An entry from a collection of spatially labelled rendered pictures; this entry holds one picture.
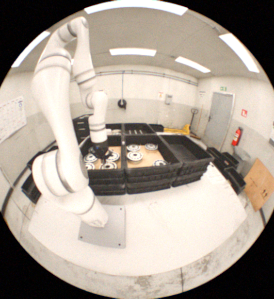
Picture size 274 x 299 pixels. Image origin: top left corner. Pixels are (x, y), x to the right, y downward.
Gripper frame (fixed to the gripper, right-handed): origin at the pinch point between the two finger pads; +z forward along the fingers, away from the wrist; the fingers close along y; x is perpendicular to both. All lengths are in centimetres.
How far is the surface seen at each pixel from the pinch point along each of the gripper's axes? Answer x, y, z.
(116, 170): -10.1, 9.1, -4.4
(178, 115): 346, 224, 22
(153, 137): 31.4, 33.8, -0.9
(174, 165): -6.9, 36.5, -4.8
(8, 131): 31, -289, -24
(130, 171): -9.5, 15.1, -3.5
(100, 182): -10.5, 0.1, 5.3
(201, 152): 10, 69, -2
